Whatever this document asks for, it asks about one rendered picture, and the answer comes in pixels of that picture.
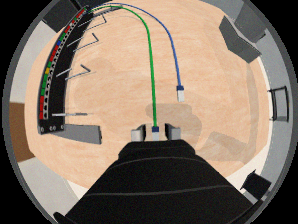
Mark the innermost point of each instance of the white cable plug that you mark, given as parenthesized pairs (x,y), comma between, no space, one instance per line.
(180,93)
(155,133)

